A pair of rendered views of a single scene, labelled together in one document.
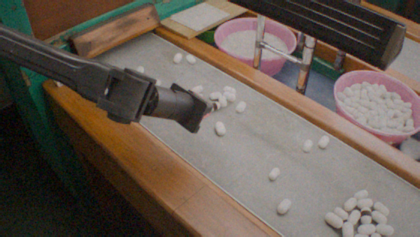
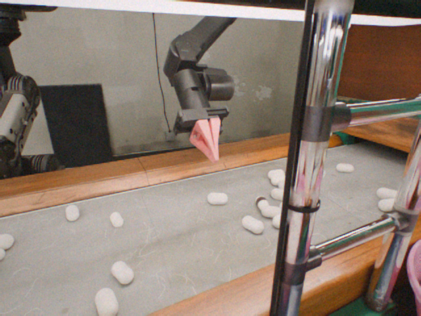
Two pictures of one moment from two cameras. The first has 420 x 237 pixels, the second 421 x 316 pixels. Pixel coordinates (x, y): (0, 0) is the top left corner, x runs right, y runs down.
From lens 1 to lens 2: 0.88 m
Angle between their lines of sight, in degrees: 87
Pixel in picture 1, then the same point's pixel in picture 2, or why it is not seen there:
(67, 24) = (366, 94)
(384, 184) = not seen: outside the picture
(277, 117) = (218, 268)
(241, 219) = (92, 178)
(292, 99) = (242, 287)
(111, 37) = (380, 129)
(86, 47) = not seen: hidden behind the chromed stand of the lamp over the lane
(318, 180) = (61, 264)
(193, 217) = (122, 162)
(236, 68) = not seen: hidden behind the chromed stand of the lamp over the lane
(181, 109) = (181, 103)
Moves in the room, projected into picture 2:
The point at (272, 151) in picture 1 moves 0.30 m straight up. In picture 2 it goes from (154, 236) to (129, 11)
